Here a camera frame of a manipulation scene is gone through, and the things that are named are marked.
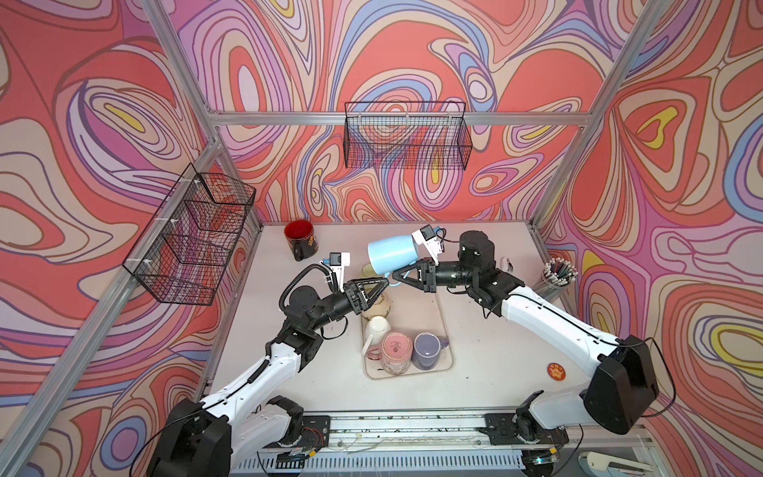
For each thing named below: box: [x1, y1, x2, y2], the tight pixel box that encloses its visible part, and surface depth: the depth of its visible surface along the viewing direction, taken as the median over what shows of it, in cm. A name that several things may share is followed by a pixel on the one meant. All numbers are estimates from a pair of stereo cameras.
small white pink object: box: [499, 256, 516, 275], surface depth 107 cm
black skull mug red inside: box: [284, 218, 319, 262], surface depth 107 cm
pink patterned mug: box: [366, 331, 414, 376], surface depth 78 cm
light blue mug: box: [367, 234, 420, 288], surface depth 67 cm
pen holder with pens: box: [532, 257, 580, 304], surface depth 87 cm
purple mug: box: [411, 331, 450, 371], surface depth 82 cm
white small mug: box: [361, 315, 392, 362], surface depth 83 cm
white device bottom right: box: [577, 451, 654, 477], surface depth 68 cm
